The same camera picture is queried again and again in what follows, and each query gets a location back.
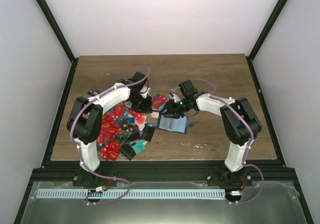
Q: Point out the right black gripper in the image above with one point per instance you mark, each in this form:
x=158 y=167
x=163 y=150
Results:
x=171 y=110

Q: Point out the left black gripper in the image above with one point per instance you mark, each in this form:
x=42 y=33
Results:
x=145 y=109

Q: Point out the blue leather card holder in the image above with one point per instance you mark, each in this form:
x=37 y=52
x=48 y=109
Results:
x=179 y=125

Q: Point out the red card carried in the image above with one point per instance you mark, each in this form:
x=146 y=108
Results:
x=158 y=101

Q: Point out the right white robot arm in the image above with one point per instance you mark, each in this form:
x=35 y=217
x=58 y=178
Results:
x=240 y=122

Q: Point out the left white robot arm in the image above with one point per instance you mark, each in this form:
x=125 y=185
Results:
x=85 y=120

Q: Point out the white card with red dot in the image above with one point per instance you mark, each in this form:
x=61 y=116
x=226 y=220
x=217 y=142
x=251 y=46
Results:
x=154 y=114

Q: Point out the black card right pile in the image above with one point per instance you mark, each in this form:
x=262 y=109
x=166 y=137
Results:
x=147 y=133

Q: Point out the black card pile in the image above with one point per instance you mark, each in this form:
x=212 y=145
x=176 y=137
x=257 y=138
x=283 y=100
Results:
x=147 y=133
x=127 y=151

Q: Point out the black cards stack centre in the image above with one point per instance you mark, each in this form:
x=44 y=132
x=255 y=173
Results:
x=129 y=133

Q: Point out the teal card bottom pile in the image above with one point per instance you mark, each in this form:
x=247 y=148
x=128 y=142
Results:
x=138 y=146

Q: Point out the black card bottom pile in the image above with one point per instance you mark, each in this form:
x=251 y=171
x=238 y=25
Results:
x=127 y=151

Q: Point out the small black card far left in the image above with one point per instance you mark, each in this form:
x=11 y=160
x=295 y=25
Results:
x=93 y=92

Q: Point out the red VIP card bottom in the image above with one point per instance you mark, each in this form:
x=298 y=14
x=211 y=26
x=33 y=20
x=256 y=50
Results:
x=110 y=151

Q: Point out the light blue slotted strip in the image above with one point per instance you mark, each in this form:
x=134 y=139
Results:
x=207 y=194

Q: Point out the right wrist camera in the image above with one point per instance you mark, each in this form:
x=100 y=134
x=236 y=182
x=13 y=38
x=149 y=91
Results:
x=174 y=97

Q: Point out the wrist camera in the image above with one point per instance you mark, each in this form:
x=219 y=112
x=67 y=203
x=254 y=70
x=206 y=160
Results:
x=145 y=90
x=174 y=97

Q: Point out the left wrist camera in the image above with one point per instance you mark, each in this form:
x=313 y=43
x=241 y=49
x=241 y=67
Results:
x=145 y=90

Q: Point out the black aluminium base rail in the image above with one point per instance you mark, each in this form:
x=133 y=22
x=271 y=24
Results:
x=153 y=171

